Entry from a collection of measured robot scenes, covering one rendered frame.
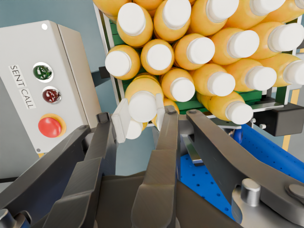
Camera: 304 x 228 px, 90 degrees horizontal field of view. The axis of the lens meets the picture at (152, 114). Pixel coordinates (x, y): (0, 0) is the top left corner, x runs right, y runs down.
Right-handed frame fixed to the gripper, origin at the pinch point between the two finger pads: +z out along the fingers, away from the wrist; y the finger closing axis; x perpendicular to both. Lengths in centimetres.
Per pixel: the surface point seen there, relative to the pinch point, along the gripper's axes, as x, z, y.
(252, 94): -8.0, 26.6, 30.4
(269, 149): -48, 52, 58
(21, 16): 49, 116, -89
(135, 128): -5.5, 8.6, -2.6
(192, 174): -21.3, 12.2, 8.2
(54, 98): 2.5, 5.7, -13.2
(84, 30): 33, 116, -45
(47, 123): -1.3, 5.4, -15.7
